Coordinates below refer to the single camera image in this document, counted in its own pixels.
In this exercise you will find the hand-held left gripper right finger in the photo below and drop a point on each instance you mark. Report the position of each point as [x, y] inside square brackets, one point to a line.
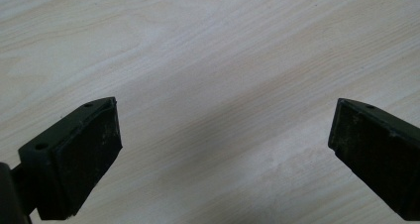
[379, 151]

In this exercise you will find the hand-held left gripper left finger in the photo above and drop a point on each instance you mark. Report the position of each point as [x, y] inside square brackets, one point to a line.
[76, 164]

